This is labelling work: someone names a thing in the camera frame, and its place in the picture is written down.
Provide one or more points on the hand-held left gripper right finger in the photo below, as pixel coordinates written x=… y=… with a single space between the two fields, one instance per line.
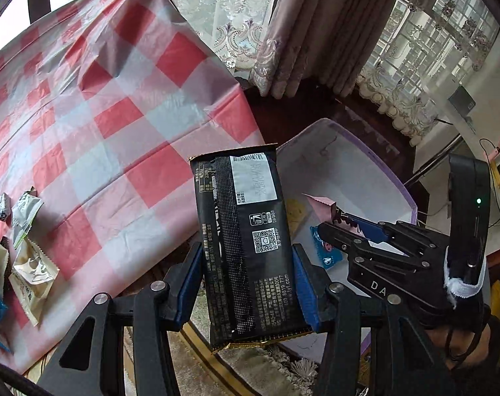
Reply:
x=303 y=293

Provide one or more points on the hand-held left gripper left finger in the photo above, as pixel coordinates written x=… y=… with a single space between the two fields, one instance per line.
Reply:
x=190 y=282

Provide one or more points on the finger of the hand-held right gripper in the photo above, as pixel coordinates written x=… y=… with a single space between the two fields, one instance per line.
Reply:
x=369 y=231
x=336 y=237

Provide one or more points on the pink snack packet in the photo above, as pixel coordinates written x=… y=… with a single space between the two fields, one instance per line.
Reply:
x=322 y=206

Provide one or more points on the white storage box purple rim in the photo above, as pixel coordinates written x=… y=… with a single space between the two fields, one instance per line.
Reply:
x=349 y=165

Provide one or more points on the black snack packet gold edge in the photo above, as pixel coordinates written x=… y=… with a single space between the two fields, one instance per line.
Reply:
x=241 y=235

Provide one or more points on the person's right hand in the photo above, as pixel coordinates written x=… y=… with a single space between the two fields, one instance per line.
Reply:
x=464 y=344

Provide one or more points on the yellow snack packet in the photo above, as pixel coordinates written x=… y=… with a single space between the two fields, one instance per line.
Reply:
x=295 y=214

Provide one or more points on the yellow charger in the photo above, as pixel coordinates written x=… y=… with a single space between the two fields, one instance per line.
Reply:
x=499 y=173

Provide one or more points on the black metal rod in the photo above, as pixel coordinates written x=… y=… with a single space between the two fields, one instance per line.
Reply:
x=435 y=159

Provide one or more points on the patterned rug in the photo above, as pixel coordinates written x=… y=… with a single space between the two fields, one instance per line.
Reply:
x=250 y=371

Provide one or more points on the grey box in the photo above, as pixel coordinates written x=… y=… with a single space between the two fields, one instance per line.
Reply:
x=462 y=100

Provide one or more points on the cream snack packet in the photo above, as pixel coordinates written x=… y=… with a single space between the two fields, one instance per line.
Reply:
x=31 y=280

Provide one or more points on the white lace curtain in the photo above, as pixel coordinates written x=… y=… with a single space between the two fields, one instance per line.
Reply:
x=419 y=70
x=217 y=8

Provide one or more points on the red white checkered tablecloth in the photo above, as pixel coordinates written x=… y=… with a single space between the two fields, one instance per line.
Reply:
x=109 y=132

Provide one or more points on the green white snack packet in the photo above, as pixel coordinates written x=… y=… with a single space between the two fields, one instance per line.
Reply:
x=25 y=214

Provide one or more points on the small black white candy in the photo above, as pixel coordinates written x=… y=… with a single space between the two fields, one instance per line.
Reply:
x=4 y=208

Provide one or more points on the heavy pink embroidered curtain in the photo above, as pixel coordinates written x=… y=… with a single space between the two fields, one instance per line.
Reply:
x=316 y=29

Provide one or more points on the dark window frame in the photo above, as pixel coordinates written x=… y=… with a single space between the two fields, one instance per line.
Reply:
x=38 y=8

